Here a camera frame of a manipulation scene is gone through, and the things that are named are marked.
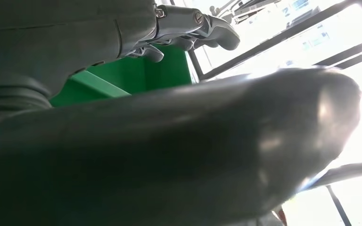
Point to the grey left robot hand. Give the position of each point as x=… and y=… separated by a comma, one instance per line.
x=168, y=149

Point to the green plastic crate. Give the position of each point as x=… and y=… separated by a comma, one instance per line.
x=137, y=75

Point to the white wheeled hoist frame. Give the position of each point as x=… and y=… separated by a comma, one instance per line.
x=249, y=6

